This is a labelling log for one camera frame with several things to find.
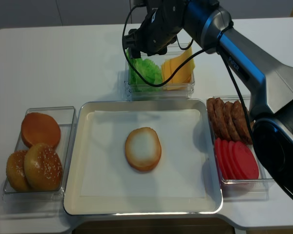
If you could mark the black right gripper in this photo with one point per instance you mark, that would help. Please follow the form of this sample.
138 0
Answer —
157 31

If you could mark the green lettuce leaf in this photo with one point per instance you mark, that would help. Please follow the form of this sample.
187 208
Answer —
134 55

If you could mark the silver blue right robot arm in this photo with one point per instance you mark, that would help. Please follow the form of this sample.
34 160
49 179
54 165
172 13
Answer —
269 81

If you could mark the green lettuce pile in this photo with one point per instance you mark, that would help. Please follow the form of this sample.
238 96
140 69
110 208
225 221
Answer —
149 70

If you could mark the yellow cheese slice stack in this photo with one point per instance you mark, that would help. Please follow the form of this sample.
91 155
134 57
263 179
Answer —
184 75

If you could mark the clear lettuce cheese container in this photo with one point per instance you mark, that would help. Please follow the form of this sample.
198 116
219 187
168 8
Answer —
172 50

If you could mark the brown meat patty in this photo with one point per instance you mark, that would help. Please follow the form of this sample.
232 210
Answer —
238 118
219 115
212 116
229 122

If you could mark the toasted bun bottom on tray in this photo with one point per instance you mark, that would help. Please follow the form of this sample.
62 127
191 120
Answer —
143 149

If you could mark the clear plastic bun container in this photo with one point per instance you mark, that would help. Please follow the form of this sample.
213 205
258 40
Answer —
67 121

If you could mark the white metal tray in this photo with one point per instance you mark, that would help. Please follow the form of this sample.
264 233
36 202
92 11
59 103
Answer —
101 182

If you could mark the red tomato slice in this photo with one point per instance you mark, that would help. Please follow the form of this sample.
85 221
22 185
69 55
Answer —
217 145
232 163
226 159
245 161

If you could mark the plain orange bun bottom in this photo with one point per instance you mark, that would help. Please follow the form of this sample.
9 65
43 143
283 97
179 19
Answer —
40 128

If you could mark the clear patty tomato container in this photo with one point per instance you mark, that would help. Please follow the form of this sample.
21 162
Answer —
236 187

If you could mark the sesame bun top right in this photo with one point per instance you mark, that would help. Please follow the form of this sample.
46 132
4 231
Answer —
43 168

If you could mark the sesame bun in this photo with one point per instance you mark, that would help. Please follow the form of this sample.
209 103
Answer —
15 171
43 168

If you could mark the sesame bun top left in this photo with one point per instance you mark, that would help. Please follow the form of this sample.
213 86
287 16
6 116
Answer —
15 171

